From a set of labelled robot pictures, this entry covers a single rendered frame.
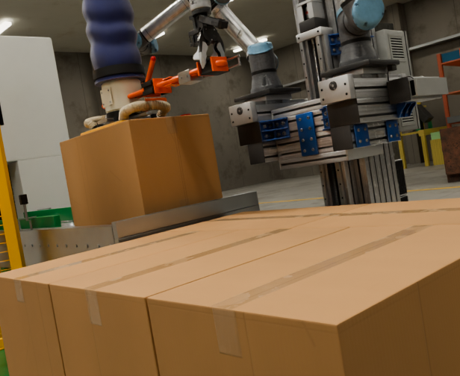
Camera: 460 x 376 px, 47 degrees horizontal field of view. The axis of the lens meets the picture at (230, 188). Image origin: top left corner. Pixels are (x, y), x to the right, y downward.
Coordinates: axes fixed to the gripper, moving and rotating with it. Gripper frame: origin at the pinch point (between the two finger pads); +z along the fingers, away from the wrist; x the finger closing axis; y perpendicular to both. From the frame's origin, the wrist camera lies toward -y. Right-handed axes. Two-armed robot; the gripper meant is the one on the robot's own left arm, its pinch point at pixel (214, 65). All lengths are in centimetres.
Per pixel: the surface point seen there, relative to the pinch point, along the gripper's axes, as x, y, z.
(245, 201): -25, 21, 52
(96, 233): 37, 38, 52
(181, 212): 9, 22, 51
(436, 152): -972, 384, 86
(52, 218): 25, 98, 47
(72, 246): 36, 60, 57
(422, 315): 67, -102, 60
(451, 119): -862, 294, 23
